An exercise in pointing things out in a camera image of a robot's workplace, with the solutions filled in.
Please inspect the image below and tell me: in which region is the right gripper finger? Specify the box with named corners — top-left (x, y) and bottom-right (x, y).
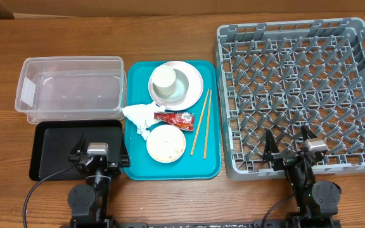
top-left (301, 125), bottom-right (317, 141)
top-left (264, 129), bottom-right (279, 155)

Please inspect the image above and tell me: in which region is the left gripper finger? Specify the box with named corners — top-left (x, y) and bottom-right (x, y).
top-left (119, 133), bottom-right (128, 156)
top-left (70, 134), bottom-right (86, 155)

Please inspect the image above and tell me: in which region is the pink bowl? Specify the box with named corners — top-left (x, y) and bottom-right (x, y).
top-left (146, 124), bottom-right (187, 164)

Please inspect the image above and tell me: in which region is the white napkin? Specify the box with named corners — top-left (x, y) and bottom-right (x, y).
top-left (122, 101), bottom-right (165, 141)

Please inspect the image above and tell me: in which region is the red snack wrapper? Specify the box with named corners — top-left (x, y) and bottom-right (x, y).
top-left (154, 112), bottom-right (195, 132)

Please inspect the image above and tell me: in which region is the white paper cup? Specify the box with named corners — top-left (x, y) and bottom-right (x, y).
top-left (151, 65), bottom-right (176, 96)

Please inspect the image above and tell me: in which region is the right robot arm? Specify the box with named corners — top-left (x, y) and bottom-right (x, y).
top-left (260, 125), bottom-right (342, 228)

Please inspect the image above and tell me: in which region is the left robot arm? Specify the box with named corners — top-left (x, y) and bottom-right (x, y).
top-left (68, 136), bottom-right (131, 228)

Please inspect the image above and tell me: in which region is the grey dishwasher rack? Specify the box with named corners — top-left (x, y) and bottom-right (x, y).
top-left (214, 18), bottom-right (365, 181)

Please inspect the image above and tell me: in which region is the black plastic tray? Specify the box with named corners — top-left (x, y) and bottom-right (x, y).
top-left (29, 120), bottom-right (122, 181)

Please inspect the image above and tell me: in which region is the teal serving tray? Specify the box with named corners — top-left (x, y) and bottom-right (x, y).
top-left (125, 60), bottom-right (222, 181)

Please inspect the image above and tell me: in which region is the clear plastic bin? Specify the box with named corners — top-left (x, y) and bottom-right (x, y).
top-left (15, 56), bottom-right (127, 124)

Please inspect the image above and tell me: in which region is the right wooden chopstick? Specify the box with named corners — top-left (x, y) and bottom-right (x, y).
top-left (203, 90), bottom-right (212, 160)

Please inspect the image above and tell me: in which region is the wooden chopstick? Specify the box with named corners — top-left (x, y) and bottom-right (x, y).
top-left (190, 89), bottom-right (210, 156)
top-left (203, 90), bottom-right (212, 160)

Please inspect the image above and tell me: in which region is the left wooden chopstick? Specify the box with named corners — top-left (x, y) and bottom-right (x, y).
top-left (190, 89), bottom-right (210, 156)

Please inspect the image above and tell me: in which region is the white round plate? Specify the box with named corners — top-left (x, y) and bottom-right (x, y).
top-left (148, 61), bottom-right (204, 111)

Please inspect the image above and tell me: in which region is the small grey bowl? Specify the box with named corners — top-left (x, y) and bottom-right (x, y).
top-left (153, 69), bottom-right (189, 102)

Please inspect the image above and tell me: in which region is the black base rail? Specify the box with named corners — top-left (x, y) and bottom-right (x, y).
top-left (114, 220), bottom-right (287, 228)

